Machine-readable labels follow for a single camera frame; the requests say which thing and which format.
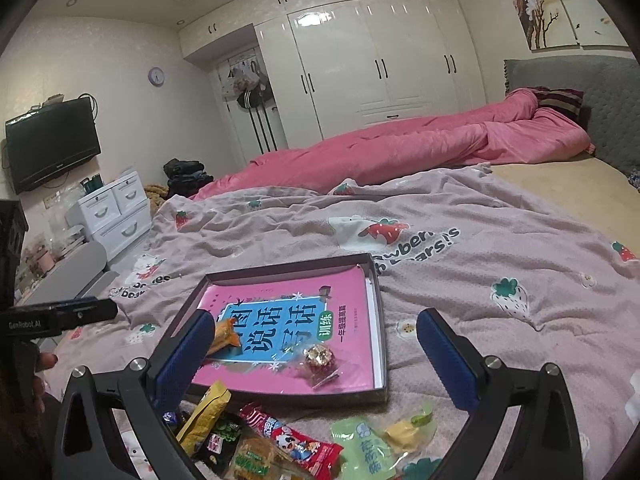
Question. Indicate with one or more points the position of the brown plush cloth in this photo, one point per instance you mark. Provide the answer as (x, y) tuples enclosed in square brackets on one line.
[(156, 197)]

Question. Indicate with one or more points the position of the person's left hand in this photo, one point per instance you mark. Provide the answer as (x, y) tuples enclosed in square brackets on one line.
[(46, 360)]

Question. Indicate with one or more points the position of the black television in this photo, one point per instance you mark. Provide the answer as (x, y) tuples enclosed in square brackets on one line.
[(52, 145)]

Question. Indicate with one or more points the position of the floral wall art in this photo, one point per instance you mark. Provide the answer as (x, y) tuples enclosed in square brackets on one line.
[(550, 0)]

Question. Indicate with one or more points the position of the yellow candy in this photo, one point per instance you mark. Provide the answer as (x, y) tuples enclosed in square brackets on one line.
[(405, 430)]

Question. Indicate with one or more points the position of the red snack packet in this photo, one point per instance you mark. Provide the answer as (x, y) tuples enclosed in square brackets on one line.
[(295, 447)]

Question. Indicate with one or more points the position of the white wardrobe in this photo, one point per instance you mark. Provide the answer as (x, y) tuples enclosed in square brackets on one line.
[(400, 60)]

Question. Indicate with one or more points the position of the grey chair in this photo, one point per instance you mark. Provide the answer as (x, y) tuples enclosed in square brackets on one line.
[(75, 265)]

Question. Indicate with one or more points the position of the pink duvet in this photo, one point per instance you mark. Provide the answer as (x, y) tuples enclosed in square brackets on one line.
[(400, 145)]

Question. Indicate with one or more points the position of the grey quilted headboard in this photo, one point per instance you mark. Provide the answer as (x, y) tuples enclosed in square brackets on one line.
[(600, 100)]

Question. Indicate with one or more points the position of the orange snack packet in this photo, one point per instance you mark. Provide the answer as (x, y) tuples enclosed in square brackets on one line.
[(227, 340)]

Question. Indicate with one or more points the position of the black and green snack packet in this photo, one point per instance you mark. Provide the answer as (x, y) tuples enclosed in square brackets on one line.
[(222, 440)]

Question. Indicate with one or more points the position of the round wall clock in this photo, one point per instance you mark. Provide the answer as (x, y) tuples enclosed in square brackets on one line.
[(156, 76)]

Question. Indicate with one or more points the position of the pink and blue book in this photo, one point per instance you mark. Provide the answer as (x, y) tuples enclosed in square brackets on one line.
[(260, 375)]

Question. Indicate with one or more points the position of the hanging clothes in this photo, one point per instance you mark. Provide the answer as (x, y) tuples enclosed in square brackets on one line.
[(247, 85)]

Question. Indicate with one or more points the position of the gold candy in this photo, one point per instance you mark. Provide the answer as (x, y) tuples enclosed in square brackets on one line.
[(319, 360)]

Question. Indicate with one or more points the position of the clear packet with brown pastry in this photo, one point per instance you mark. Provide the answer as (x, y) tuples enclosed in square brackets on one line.
[(255, 460)]

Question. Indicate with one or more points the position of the light green jelly pouch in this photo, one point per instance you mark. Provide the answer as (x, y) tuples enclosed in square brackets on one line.
[(365, 447)]

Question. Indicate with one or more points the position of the yellow snack packet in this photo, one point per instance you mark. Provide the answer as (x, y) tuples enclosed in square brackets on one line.
[(205, 415)]

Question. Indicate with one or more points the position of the dark striped pillow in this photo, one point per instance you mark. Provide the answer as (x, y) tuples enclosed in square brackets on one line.
[(560, 102)]

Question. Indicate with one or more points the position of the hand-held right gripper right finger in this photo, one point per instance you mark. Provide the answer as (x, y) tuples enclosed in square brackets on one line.
[(447, 360)]

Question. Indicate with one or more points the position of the patterned dark cloth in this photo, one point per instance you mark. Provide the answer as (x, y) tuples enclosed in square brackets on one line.
[(635, 180)]

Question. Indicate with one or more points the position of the blue cookie packet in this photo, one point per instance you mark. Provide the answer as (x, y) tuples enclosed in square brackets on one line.
[(172, 417)]

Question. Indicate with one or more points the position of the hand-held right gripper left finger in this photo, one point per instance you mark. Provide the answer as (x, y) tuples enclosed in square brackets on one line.
[(185, 355)]

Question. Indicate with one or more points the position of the shallow dark cardboard box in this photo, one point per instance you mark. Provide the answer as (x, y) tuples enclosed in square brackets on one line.
[(280, 272)]

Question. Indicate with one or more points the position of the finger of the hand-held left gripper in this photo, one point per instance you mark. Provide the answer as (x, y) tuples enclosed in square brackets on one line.
[(90, 312)]

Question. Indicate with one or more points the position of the beige bed sheet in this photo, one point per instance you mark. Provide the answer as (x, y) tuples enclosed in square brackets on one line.
[(575, 195)]

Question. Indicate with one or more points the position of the green bottles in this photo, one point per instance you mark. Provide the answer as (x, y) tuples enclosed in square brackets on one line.
[(92, 184)]

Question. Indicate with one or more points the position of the white drawer cabinet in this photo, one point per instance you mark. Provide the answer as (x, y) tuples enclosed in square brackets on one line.
[(115, 210)]

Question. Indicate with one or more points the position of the strawberry printed blanket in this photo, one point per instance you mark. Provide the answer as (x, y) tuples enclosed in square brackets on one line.
[(500, 285)]

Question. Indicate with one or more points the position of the pile of dark clothes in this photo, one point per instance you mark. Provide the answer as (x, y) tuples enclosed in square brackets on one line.
[(185, 177)]

